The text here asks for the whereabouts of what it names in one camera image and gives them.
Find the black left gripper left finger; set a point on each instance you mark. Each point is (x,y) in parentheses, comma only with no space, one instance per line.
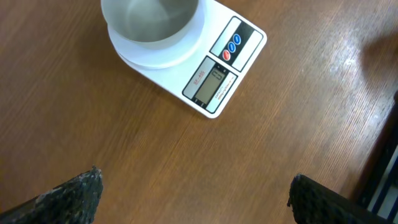
(74,201)

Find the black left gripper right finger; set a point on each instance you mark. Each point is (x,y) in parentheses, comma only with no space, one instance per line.
(313,203)

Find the white digital kitchen scale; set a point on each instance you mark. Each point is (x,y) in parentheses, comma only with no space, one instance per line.
(204,63)

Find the white round bowl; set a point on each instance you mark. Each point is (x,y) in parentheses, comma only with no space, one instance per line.
(152,23)

